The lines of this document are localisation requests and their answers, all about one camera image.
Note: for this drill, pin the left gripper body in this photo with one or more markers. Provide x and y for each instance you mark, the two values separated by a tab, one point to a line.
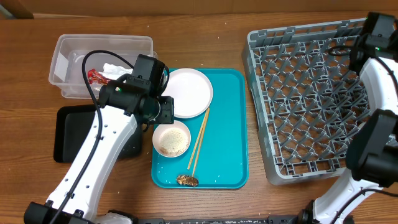
163	111

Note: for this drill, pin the pink bowl with rice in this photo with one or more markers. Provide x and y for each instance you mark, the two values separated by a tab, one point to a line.
171	140

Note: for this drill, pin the white napkin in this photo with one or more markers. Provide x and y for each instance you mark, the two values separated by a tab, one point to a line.
113	72

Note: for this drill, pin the red snack wrapper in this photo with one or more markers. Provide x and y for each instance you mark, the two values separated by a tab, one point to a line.
95	77

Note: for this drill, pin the brown food scrap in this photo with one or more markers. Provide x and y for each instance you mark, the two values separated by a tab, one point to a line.
187	180

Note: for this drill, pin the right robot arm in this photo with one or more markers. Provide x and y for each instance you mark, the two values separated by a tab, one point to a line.
371	162

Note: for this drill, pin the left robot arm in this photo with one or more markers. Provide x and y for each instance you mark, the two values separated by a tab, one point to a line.
122	106

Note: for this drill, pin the grey dishwasher rack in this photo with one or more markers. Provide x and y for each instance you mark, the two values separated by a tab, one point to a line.
314	87

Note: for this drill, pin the large white plate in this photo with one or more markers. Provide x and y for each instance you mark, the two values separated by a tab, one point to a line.
191	90

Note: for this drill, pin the left wooden chopstick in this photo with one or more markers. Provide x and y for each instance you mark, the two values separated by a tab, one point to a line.
198	138

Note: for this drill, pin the wooden chopstick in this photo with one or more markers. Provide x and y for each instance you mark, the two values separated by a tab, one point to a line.
199	148
198	138

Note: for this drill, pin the right wooden chopstick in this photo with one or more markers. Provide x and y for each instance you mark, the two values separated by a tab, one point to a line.
199	148

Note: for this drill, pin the teal serving tray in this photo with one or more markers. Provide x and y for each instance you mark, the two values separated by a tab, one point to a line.
223	159

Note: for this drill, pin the black tray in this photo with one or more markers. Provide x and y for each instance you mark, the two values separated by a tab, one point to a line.
72	126

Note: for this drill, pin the clear plastic bin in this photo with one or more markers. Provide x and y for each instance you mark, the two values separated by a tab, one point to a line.
70	50

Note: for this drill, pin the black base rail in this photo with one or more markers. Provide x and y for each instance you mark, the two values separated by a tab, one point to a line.
272	219

